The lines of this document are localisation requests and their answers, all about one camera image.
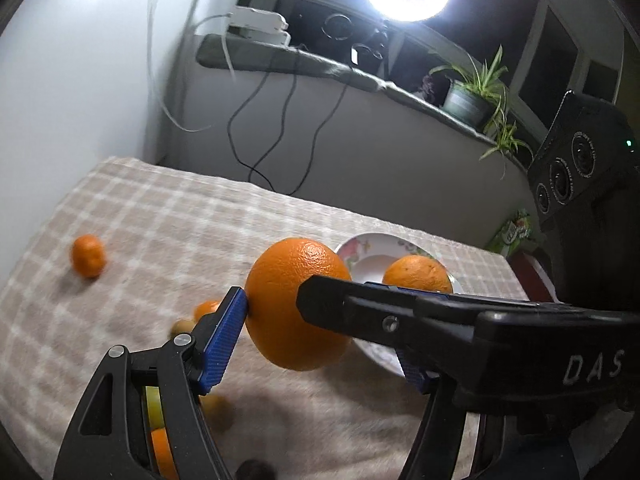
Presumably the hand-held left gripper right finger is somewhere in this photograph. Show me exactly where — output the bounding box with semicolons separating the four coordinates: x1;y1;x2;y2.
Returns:
395;349;506;480

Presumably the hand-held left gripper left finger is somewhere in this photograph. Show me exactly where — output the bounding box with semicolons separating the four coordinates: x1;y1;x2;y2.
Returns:
52;286;249;480

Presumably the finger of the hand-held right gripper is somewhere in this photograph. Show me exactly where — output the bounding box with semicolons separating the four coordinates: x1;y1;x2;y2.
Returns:
296;274;482;377
364;281;558;311

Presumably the floral white plate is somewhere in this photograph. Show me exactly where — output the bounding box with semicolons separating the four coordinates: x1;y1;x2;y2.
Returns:
334;232;458;378

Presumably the large orange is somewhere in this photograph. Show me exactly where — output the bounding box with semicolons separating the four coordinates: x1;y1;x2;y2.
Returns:
244;237;355;372

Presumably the small mandarin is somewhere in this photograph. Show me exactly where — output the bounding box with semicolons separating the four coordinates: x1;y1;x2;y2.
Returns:
194;300;223;323

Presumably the yellow-brown fruit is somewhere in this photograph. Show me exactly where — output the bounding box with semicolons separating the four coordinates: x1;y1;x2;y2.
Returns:
200;394;236;433

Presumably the dark red object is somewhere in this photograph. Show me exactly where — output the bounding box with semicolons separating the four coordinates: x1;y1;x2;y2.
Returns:
507;250;558;303

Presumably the green packet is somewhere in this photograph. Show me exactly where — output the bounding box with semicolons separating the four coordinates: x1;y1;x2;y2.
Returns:
487;209;536;256

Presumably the yellow-green fruit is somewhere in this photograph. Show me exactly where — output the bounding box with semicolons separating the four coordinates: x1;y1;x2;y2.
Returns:
145;385;163;428

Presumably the beige checked blanket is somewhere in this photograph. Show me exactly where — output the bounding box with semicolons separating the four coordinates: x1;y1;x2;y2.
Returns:
0;156;531;480

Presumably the small orange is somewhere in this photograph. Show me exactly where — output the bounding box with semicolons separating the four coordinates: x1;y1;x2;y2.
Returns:
150;427;178;480

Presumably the dark brown fruit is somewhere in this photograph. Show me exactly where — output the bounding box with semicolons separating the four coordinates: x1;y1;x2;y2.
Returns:
236;459;277;480

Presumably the potted spider plant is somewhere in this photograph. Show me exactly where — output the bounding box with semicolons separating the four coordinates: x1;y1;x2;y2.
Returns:
429;45;533;181

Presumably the small purple plant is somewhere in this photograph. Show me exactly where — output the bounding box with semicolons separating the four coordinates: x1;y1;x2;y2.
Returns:
415;74;441;106

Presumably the grey window sill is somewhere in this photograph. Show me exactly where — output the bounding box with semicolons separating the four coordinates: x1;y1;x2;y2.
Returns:
196;34;533;171

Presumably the black light stand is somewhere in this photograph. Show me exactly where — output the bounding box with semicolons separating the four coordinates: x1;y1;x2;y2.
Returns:
350;20;396;66

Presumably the white power strip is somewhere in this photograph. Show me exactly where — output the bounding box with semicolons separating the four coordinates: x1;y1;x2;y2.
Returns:
227;6;291;45

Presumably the black cable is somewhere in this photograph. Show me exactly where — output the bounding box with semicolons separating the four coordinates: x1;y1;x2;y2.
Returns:
290;80;350;196
248;47;301;193
228;45;273;191

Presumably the grey window frame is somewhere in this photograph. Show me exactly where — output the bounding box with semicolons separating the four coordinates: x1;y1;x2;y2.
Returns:
235;0;626;141

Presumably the white cable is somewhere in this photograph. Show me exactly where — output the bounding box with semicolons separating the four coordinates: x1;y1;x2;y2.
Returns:
146;0;238;134

